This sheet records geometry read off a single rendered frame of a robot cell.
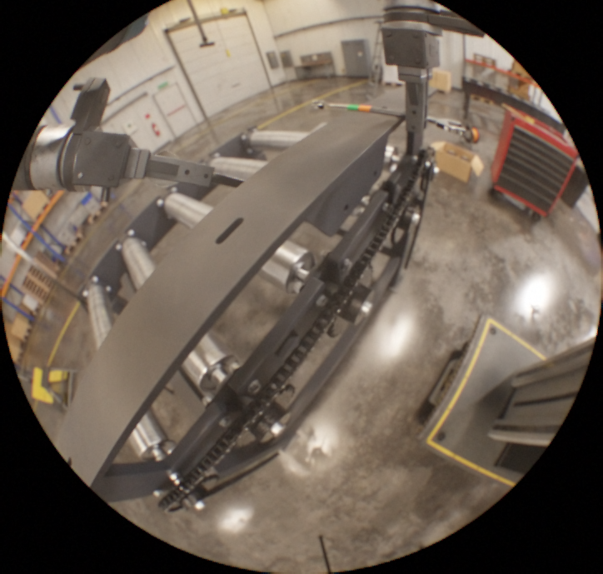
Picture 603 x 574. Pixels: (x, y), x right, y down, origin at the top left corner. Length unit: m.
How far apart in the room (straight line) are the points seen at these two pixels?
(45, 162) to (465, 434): 1.31
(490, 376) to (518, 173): 1.81
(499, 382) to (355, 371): 0.79
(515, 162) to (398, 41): 2.13
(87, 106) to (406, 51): 0.33
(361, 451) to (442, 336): 0.81
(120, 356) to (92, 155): 0.17
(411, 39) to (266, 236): 0.26
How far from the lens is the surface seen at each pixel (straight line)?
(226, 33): 11.87
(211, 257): 0.17
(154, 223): 1.17
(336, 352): 0.95
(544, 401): 1.06
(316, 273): 0.42
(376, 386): 1.28
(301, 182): 0.19
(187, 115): 9.94
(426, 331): 1.40
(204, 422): 0.42
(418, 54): 0.28
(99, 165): 0.22
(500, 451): 1.26
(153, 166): 0.24
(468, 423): 1.10
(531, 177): 2.43
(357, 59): 10.61
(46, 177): 0.28
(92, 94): 0.28
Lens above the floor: 1.27
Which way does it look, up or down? 55 degrees down
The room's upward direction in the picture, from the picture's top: 22 degrees counter-clockwise
